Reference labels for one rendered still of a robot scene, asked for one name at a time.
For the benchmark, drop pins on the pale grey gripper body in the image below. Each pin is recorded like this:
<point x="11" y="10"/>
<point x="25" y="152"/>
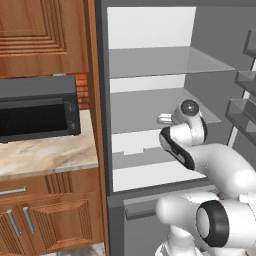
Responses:
<point x="164" y="118"/>

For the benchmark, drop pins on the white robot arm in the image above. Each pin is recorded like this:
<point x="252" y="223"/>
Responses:
<point x="220" y="163"/>

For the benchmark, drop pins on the glass fridge shelf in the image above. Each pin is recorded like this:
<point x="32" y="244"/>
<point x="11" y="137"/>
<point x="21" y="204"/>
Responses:
<point x="140" y="110"/>
<point x="160" y="61"/>

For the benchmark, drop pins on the grey fridge floor shelf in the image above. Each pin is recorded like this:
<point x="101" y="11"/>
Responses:
<point x="140" y="160"/>

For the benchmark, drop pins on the grey fridge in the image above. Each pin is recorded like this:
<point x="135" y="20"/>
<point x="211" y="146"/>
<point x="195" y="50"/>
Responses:
<point x="102" y="100"/>

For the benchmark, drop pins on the clear fridge door bin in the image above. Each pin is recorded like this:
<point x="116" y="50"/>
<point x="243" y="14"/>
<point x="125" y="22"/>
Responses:
<point x="250" y="43"/>
<point x="243" y="116"/>
<point x="246" y="81"/>

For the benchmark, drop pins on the grey fridge door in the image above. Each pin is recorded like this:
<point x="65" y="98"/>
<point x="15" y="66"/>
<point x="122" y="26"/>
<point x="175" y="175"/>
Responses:
<point x="248" y="140"/>

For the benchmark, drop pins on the tall wooden side panel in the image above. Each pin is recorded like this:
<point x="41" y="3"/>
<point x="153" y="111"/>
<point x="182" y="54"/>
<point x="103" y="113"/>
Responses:
<point x="96" y="133"/>

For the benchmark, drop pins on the grey freezer drawer front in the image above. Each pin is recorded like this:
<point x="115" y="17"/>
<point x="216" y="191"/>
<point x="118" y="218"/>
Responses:
<point x="140" y="236"/>

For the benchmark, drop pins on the wooden drawer front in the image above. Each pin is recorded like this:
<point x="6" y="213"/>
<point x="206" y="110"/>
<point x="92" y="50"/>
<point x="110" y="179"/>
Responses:
<point x="60" y="183"/>

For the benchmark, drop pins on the black microwave oven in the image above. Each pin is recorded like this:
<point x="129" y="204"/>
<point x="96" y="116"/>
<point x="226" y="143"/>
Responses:
<point x="33" y="110"/>

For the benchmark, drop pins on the wooden base cupboard door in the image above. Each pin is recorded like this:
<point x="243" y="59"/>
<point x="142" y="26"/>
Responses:
<point x="6" y="240"/>
<point x="66" y="220"/>

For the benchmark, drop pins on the wooden wall cupboard door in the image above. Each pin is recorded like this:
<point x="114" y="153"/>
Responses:
<point x="36" y="33"/>

